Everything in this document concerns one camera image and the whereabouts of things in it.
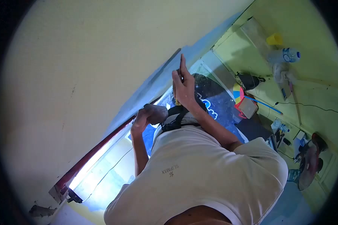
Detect person's left hand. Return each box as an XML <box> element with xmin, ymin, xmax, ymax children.
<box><xmin>130</xmin><ymin>103</ymin><xmax>169</xmax><ymax>136</ymax></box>

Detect person's right hand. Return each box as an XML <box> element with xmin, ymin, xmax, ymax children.
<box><xmin>172</xmin><ymin>54</ymin><xmax>199</xmax><ymax>112</ymax></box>

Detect person's right thumb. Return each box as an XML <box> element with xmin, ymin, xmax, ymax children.
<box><xmin>172</xmin><ymin>70</ymin><xmax>183</xmax><ymax>92</ymax></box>

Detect person's left fingers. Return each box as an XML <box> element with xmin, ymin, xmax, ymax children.
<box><xmin>142</xmin><ymin>103</ymin><xmax>169</xmax><ymax>125</ymax></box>

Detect person's right index finger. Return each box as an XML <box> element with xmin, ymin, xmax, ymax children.
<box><xmin>180</xmin><ymin>54</ymin><xmax>192</xmax><ymax>80</ymax></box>

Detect yellow-handled scraper tool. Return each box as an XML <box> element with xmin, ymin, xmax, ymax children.
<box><xmin>175</xmin><ymin>68</ymin><xmax>185</xmax><ymax>107</ymax></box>

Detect multicoloured round disc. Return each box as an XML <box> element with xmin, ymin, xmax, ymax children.
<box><xmin>232</xmin><ymin>83</ymin><xmax>245</xmax><ymax>105</ymax></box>

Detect black round bag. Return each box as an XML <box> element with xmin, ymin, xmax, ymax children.
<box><xmin>237</xmin><ymin>73</ymin><xmax>266</xmax><ymax>91</ymax></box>

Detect person's body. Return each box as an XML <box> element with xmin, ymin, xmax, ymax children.
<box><xmin>104</xmin><ymin>112</ymin><xmax>288</xmax><ymax>225</ymax></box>

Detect blue stick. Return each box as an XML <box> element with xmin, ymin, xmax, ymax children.
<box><xmin>244</xmin><ymin>95</ymin><xmax>284</xmax><ymax>116</ymax></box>

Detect black flat board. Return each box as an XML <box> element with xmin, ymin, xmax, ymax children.
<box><xmin>235</xmin><ymin>118</ymin><xmax>273</xmax><ymax>142</ymax></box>

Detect yellow plastic cup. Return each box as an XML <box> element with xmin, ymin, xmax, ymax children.
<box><xmin>266</xmin><ymin>33</ymin><xmax>283</xmax><ymax>46</ymax></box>

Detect white plastic bag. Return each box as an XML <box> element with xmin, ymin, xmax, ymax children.
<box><xmin>272</xmin><ymin>62</ymin><xmax>296</xmax><ymax>84</ymax></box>

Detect clear plastic water bottle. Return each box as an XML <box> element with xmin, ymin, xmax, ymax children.
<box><xmin>266</xmin><ymin>47</ymin><xmax>301</xmax><ymax>64</ymax></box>

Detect small clear bottle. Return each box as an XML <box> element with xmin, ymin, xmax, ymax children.
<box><xmin>271</xmin><ymin>119</ymin><xmax>290</xmax><ymax>133</ymax></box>

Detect teal small box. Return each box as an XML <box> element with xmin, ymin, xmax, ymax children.
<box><xmin>287</xmin><ymin>169</ymin><xmax>301</xmax><ymax>183</ymax></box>

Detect red standing fan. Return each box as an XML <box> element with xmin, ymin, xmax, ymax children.
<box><xmin>297</xmin><ymin>132</ymin><xmax>329</xmax><ymax>192</ymax></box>

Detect dark red window frame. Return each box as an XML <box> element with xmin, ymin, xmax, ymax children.
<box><xmin>49</xmin><ymin>94</ymin><xmax>164</xmax><ymax>205</ymax></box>

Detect thin black cable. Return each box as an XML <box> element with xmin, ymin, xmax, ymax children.
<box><xmin>267</xmin><ymin>101</ymin><xmax>338</xmax><ymax>119</ymax></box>

